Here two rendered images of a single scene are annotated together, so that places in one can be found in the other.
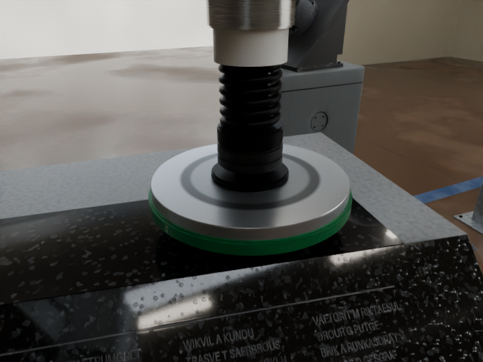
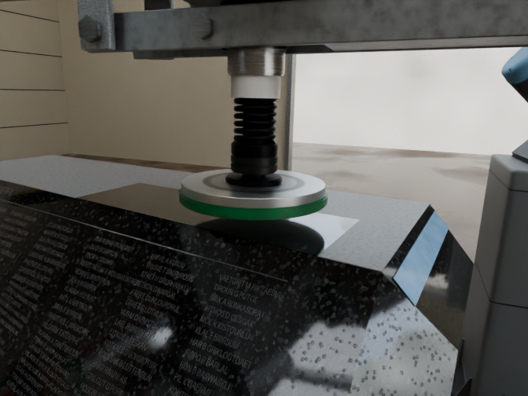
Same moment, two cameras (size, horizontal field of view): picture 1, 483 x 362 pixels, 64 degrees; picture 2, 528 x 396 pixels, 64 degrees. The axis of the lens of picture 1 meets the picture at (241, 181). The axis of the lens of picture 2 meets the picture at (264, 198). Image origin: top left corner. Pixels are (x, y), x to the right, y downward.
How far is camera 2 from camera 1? 45 cm
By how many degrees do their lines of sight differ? 43
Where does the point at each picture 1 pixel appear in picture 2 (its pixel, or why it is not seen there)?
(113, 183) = not seen: hidden behind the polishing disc
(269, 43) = (247, 83)
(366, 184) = (376, 231)
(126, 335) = (133, 239)
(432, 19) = not seen: outside the picture
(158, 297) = (157, 227)
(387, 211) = (351, 243)
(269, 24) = (243, 71)
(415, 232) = (341, 255)
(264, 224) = (203, 192)
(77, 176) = not seen: hidden behind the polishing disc
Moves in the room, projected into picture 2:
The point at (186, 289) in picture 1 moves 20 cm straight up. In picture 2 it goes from (170, 228) to (166, 86)
